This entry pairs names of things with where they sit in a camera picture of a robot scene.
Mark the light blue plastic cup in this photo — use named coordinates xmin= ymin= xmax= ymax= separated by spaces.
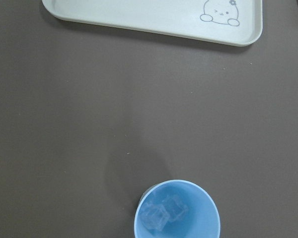
xmin=134 ymin=179 xmax=221 ymax=238

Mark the cream rabbit tray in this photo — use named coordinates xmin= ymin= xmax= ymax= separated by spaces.
xmin=42 ymin=0 xmax=263 ymax=47

